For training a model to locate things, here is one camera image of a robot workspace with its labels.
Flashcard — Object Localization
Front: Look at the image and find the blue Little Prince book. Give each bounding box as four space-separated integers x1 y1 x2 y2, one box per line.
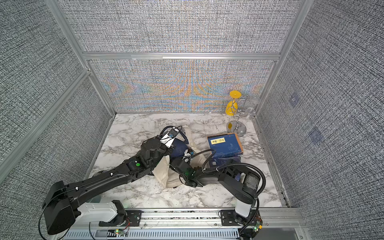
207 156 242 184

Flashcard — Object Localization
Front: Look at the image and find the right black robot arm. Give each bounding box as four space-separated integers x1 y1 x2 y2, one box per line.
170 158 266 225

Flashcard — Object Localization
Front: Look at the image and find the cream canvas tote bag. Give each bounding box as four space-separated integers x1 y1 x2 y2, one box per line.
153 126 214 189

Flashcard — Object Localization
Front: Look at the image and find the clear wine glass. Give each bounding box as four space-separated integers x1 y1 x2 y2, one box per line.
246 97 261 122

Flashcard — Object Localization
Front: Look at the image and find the blue book stack in bag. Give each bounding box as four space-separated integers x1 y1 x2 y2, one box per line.
170 139 189 159

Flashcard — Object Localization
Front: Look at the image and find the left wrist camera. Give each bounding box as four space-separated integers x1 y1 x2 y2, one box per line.
160 127 179 148

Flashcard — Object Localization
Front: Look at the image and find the dark round cup cluster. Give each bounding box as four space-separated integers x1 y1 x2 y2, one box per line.
92 171 108 177

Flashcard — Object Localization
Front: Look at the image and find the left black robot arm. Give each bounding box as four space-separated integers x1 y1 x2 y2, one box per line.
41 134 176 235

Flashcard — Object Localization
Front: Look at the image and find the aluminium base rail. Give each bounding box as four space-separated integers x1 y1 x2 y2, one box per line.
64 208 311 240

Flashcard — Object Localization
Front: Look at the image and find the yellow wine glass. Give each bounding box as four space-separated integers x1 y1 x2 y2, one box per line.
225 90 242 117

